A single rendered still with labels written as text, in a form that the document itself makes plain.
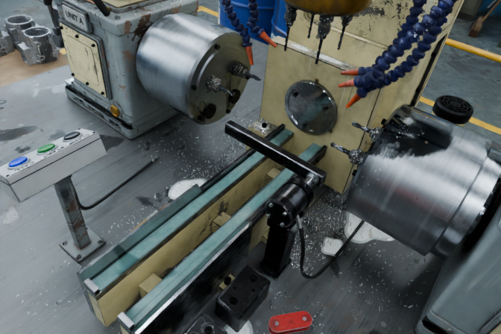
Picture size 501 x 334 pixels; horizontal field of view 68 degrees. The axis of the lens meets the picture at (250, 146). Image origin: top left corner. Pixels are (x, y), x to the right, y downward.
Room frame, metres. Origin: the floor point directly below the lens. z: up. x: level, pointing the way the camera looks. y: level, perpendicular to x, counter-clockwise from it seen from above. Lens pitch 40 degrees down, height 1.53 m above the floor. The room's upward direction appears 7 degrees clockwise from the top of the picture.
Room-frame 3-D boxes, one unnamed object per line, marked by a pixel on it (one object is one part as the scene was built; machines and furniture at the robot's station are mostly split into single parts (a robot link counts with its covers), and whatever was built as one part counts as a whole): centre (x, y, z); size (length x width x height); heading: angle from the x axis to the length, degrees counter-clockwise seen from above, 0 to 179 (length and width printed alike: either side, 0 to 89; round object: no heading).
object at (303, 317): (0.35, -0.12, 0.81); 0.09 x 0.03 x 0.02; 106
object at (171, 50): (0.91, 0.21, 1.04); 0.37 x 0.25 x 0.25; 56
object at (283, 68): (0.85, -0.17, 0.97); 0.30 x 0.11 x 0.34; 56
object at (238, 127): (0.61, -0.05, 1.02); 0.26 x 0.04 x 0.03; 56
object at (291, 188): (0.60, -0.21, 0.92); 0.45 x 0.13 x 0.24; 146
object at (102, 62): (1.05, 0.41, 0.99); 0.35 x 0.31 x 0.37; 56
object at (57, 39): (1.04, 0.58, 1.07); 0.08 x 0.07 x 0.20; 146
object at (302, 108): (0.79, -0.14, 1.02); 0.15 x 0.02 x 0.15; 56
